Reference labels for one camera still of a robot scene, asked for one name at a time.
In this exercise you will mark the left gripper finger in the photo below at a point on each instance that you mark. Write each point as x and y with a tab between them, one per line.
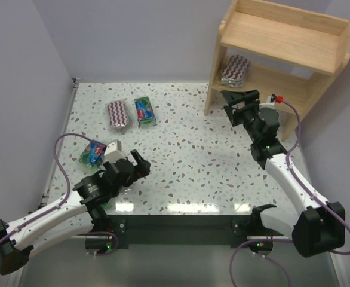
142	169
138	159

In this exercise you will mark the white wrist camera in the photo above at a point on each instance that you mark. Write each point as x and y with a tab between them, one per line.
113	152
271	102

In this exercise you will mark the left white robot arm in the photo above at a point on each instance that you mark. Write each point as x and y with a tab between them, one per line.
77	212

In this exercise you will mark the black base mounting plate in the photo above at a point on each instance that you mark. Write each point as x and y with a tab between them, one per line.
127	230

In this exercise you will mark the purple zigzag sponge pack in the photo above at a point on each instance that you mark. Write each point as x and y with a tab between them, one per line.
235	72
118	115

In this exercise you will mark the wooden two-tier shelf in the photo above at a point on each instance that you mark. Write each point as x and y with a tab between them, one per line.
294	53

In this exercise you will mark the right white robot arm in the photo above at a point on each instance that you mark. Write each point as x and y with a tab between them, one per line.
320	224

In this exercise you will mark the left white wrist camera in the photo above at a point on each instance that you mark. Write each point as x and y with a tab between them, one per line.
113	152

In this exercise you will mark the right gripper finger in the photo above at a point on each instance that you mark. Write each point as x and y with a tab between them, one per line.
233	98
231	114

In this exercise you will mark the aluminium frame rail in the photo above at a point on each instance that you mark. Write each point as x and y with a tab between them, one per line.
57	146

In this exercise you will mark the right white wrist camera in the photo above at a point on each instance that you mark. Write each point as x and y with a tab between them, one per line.
271	102

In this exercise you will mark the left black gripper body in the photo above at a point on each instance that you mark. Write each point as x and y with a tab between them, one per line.
137	167

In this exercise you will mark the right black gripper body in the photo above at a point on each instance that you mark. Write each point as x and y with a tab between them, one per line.
241	108

